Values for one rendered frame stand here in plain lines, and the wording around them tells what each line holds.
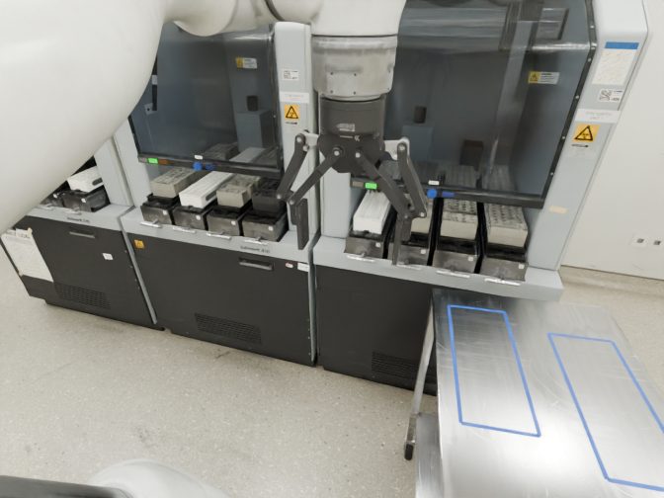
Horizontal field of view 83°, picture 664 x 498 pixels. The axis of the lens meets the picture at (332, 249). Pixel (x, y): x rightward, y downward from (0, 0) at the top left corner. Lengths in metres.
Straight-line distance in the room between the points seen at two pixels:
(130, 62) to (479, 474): 0.74
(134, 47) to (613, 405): 0.95
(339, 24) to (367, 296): 1.16
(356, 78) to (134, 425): 1.74
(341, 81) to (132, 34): 0.25
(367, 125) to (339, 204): 0.95
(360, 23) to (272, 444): 1.56
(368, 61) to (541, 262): 1.14
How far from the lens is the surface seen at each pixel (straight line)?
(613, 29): 1.25
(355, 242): 1.32
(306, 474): 1.66
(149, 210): 1.70
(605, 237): 2.77
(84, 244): 2.09
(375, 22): 0.41
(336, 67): 0.41
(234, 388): 1.91
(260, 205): 1.48
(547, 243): 1.41
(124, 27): 0.19
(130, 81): 0.18
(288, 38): 1.29
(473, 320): 1.03
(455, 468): 0.77
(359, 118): 0.43
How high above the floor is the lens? 1.48
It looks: 33 degrees down
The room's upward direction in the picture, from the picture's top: straight up
